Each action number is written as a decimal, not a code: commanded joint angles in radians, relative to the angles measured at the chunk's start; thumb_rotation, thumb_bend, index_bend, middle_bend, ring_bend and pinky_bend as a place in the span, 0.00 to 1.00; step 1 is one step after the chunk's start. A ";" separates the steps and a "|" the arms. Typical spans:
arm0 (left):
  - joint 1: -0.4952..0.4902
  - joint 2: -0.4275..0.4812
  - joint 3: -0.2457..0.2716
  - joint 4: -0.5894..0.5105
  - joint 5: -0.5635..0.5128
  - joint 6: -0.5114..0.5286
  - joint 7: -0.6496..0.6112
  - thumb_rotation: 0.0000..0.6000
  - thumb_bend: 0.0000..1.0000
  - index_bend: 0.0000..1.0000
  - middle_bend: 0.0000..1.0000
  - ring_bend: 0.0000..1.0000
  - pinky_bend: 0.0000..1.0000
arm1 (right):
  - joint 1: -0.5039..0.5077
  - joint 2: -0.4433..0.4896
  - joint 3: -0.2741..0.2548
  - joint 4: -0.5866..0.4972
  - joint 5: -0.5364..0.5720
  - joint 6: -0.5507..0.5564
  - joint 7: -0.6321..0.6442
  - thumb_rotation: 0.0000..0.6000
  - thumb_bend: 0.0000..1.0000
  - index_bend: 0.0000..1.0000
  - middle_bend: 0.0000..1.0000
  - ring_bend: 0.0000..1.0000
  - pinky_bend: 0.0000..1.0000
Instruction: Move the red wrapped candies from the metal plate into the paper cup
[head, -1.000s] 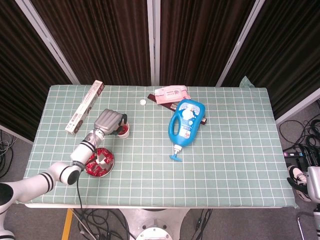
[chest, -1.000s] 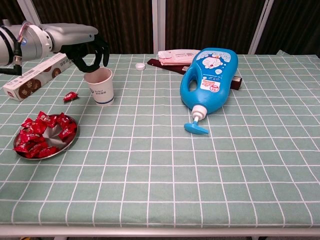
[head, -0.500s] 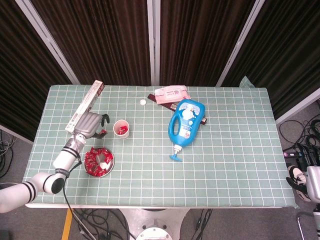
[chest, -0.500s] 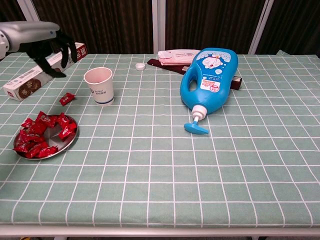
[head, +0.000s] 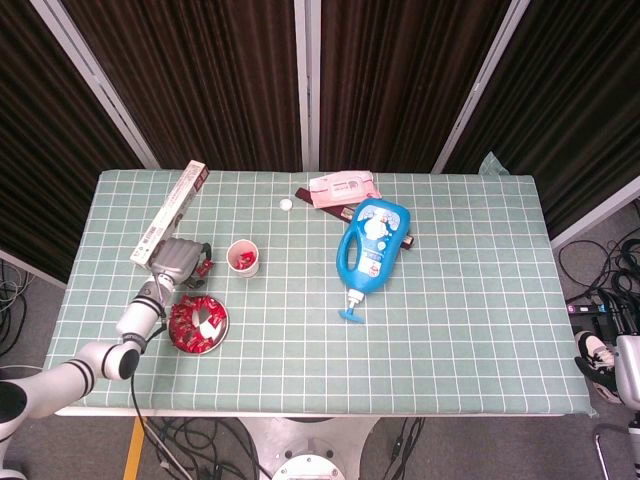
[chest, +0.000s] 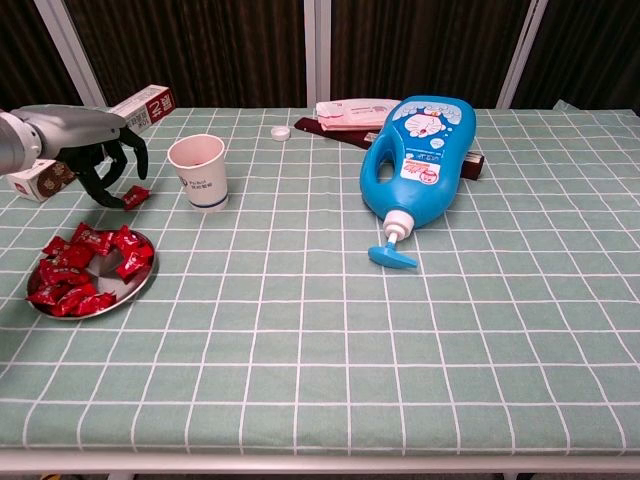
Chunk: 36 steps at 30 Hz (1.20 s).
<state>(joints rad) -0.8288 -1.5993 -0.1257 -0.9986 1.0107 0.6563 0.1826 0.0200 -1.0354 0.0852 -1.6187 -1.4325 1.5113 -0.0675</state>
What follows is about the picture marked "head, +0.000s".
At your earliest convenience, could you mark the long dark red box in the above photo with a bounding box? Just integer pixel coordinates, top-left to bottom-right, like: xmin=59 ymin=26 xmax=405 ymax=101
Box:
xmin=293 ymin=186 xmax=416 ymax=251

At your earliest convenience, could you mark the dark brown pleated curtain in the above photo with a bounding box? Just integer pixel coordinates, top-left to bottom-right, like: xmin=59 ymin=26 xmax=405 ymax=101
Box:
xmin=319 ymin=0 xmax=511 ymax=174
xmin=442 ymin=0 xmax=640 ymax=239
xmin=59 ymin=0 xmax=304 ymax=171
xmin=0 ymin=0 xmax=146 ymax=284

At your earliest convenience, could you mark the grey metal bar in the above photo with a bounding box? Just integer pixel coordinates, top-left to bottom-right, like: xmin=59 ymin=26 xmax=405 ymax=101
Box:
xmin=592 ymin=423 xmax=619 ymax=480

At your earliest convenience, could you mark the blue pump detergent bottle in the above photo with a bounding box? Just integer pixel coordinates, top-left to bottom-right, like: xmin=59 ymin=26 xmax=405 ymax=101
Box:
xmin=335 ymin=197 xmax=412 ymax=325

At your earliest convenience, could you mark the white metal frame post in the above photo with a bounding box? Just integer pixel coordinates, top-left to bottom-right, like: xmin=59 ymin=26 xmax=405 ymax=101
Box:
xmin=430 ymin=0 xmax=531 ymax=175
xmin=29 ymin=0 xmax=161 ymax=171
xmin=293 ymin=0 xmax=322 ymax=171

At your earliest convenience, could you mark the black floor cable bundle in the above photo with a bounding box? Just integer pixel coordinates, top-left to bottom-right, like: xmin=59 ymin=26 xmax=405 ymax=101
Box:
xmin=0 ymin=259 xmax=34 ymax=359
xmin=557 ymin=199 xmax=640 ymax=301
xmin=382 ymin=417 xmax=426 ymax=480
xmin=129 ymin=374 xmax=271 ymax=480

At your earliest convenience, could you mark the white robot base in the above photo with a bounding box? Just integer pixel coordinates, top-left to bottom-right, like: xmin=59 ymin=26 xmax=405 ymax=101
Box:
xmin=239 ymin=415 xmax=381 ymax=480

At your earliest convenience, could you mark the long white wrap box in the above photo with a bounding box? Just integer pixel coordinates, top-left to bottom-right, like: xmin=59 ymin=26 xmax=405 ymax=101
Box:
xmin=129 ymin=159 xmax=210 ymax=269

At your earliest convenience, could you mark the green checked tablecloth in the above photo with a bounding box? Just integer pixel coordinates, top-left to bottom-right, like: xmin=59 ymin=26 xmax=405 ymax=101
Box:
xmin=32 ymin=152 xmax=599 ymax=419

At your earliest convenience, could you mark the yellow floor tape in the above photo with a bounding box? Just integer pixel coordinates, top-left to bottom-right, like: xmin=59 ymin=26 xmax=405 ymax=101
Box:
xmin=123 ymin=417 xmax=149 ymax=480

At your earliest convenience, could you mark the white metal table frame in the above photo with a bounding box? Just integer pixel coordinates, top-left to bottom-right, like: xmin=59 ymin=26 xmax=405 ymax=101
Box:
xmin=54 ymin=405 xmax=574 ymax=420

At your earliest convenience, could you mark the black power adapter cluster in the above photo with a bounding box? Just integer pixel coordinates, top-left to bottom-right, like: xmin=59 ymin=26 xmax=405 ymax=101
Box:
xmin=589 ymin=289 xmax=640 ymax=336

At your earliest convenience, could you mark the round silver metal plate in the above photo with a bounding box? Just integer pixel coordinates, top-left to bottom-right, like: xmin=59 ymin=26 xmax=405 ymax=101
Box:
xmin=168 ymin=294 xmax=230 ymax=356

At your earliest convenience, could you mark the silver black robot right hand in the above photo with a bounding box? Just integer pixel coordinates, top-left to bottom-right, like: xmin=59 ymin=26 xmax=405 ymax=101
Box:
xmin=614 ymin=334 xmax=640 ymax=399

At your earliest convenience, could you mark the white paper cup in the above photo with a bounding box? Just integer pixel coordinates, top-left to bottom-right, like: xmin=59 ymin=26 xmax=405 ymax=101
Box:
xmin=225 ymin=239 xmax=261 ymax=279

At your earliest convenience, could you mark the pink wet wipes pack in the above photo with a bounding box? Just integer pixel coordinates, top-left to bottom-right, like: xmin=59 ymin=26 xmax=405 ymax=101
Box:
xmin=307 ymin=169 xmax=382 ymax=209

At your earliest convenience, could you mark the white metal frame rail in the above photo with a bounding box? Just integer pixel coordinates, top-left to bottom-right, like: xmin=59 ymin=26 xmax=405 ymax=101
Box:
xmin=0 ymin=248 xmax=69 ymax=291
xmin=549 ymin=174 xmax=640 ymax=251

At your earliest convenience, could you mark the silver black robot left hand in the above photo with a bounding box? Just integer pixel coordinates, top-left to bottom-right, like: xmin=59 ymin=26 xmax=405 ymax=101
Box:
xmin=149 ymin=237 xmax=215 ymax=290

